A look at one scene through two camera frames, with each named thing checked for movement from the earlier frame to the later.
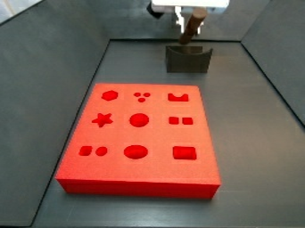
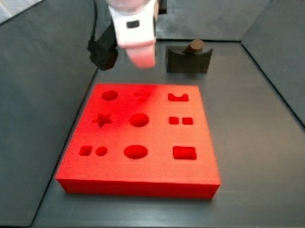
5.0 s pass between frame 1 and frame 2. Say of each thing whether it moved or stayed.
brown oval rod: moved
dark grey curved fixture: stayed
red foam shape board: stayed
